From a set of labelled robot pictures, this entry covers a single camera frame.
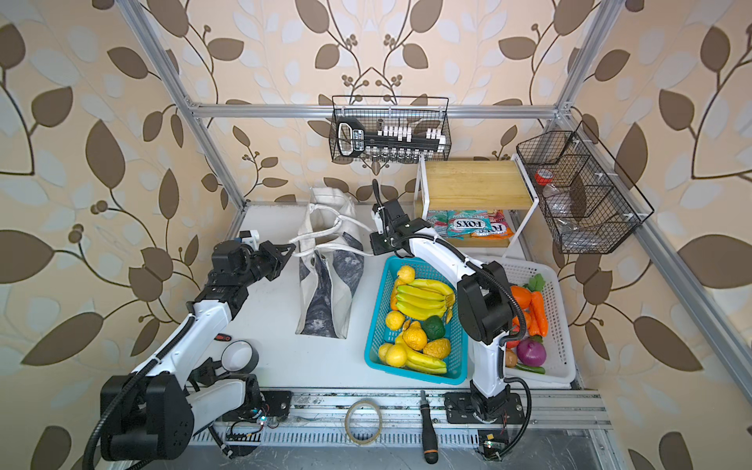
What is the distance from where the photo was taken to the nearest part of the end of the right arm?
0.67 m

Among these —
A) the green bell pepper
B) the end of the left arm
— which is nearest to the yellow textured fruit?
the green bell pepper

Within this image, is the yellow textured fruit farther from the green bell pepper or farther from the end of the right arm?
the end of the right arm
